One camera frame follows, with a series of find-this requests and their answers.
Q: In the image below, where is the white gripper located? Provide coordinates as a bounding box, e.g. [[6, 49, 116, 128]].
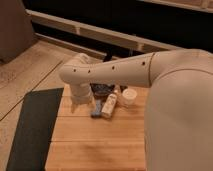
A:
[[70, 84, 92, 105]]

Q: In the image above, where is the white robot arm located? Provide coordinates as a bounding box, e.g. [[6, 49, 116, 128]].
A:
[[60, 49, 213, 171]]

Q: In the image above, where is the blue object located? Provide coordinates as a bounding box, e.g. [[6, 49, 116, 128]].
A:
[[91, 100, 102, 117]]

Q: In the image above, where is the dark bowl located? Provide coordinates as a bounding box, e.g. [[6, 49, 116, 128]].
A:
[[90, 83, 115, 98]]

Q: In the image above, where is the dark floor mat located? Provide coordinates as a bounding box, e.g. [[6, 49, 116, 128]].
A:
[[6, 88, 63, 171]]

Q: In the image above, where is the white round container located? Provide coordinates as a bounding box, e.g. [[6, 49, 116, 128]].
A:
[[122, 88, 137, 105]]

